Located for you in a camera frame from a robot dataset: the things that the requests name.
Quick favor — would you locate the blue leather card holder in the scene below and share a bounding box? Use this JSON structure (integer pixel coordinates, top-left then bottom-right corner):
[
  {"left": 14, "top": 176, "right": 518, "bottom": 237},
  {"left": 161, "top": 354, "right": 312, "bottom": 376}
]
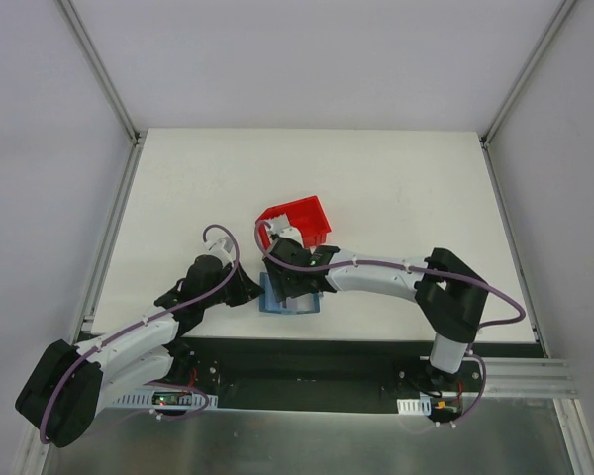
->
[{"left": 258, "top": 272, "right": 321, "bottom": 315}]

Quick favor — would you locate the red plastic bin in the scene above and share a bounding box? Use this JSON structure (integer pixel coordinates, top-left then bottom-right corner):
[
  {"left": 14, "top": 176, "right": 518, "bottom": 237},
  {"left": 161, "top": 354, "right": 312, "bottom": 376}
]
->
[{"left": 257, "top": 195, "right": 332, "bottom": 249}]

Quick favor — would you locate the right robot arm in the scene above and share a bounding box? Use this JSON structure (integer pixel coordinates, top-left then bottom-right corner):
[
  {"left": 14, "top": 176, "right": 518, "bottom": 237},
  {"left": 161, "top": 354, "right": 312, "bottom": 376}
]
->
[{"left": 263, "top": 237, "right": 489, "bottom": 391}]

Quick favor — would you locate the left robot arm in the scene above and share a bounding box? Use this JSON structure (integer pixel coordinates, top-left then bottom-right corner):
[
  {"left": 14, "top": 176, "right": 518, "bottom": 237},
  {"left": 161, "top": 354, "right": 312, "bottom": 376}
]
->
[{"left": 15, "top": 254, "right": 263, "bottom": 448}]

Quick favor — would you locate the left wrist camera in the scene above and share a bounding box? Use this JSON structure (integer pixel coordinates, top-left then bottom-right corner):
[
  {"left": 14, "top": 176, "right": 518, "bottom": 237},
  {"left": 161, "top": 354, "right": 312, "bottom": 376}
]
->
[{"left": 207, "top": 237, "right": 234, "bottom": 266}]

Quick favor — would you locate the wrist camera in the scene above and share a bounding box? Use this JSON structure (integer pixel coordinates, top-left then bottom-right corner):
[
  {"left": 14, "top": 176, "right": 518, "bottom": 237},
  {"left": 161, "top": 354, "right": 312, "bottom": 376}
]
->
[
  {"left": 271, "top": 221, "right": 303, "bottom": 243},
  {"left": 207, "top": 237, "right": 234, "bottom": 266}
]

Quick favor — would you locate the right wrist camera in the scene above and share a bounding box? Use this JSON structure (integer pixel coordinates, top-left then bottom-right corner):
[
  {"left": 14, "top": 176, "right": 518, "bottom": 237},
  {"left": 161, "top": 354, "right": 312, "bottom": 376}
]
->
[{"left": 271, "top": 221, "right": 303, "bottom": 243}]

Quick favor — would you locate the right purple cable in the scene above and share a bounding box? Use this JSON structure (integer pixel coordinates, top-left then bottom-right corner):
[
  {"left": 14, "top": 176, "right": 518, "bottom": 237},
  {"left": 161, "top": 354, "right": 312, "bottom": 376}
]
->
[{"left": 254, "top": 220, "right": 527, "bottom": 434}]

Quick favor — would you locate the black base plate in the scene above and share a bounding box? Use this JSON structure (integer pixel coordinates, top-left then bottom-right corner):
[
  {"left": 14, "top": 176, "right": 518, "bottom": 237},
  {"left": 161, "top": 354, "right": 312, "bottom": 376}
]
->
[{"left": 76, "top": 333, "right": 491, "bottom": 412}]

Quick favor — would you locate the left white cable duct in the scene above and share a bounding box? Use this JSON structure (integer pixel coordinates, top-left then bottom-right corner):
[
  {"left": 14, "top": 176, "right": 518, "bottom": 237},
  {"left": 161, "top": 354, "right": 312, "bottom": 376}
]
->
[{"left": 109, "top": 389, "right": 218, "bottom": 411}]

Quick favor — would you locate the white cable duct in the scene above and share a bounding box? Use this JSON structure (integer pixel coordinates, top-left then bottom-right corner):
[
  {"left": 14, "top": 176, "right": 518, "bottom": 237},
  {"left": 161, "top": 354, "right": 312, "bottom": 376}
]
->
[
  {"left": 396, "top": 398, "right": 432, "bottom": 417},
  {"left": 109, "top": 389, "right": 218, "bottom": 411}
]

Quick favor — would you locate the right white cable duct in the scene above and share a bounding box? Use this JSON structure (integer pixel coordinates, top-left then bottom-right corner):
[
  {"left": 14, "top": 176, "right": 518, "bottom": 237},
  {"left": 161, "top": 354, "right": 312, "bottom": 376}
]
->
[{"left": 396, "top": 398, "right": 432, "bottom": 417}]

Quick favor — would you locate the aluminium front rail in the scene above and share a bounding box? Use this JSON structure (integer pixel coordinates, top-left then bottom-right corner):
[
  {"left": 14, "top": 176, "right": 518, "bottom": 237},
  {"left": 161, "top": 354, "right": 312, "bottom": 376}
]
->
[{"left": 484, "top": 358, "right": 578, "bottom": 399}]

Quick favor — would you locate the left aluminium frame post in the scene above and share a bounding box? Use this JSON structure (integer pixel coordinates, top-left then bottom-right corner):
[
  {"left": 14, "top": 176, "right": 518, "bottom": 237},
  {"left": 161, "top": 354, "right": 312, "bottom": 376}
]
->
[{"left": 54, "top": 0, "right": 143, "bottom": 144}]

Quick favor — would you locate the aluminium frame post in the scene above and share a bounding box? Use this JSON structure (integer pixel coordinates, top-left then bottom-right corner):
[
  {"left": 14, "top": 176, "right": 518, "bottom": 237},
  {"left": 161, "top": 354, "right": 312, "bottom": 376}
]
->
[
  {"left": 54, "top": 0, "right": 143, "bottom": 144},
  {"left": 479, "top": 0, "right": 580, "bottom": 149}
]

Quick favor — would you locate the right aluminium frame post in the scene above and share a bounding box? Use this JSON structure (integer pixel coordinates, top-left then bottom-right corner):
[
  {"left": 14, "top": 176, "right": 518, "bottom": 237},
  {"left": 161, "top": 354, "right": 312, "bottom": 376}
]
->
[{"left": 479, "top": 0, "right": 580, "bottom": 149}]

